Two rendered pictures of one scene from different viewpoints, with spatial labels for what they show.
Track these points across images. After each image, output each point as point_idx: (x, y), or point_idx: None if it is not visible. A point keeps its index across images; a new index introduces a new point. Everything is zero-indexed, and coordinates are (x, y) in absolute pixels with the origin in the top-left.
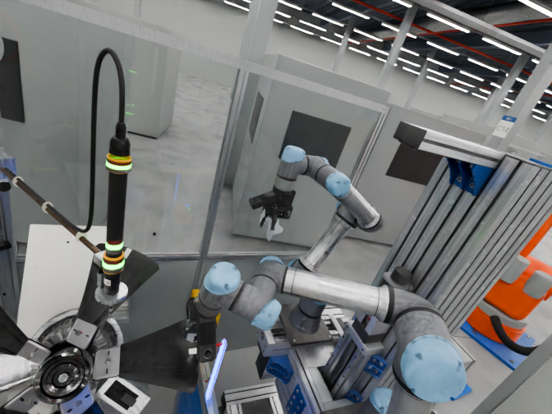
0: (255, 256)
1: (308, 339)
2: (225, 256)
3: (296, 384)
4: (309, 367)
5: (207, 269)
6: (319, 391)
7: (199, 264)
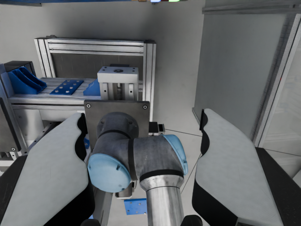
0: (264, 106)
1: (90, 123)
2: (281, 53)
3: (75, 93)
4: (77, 112)
5: (273, 21)
6: (51, 111)
7: (285, 1)
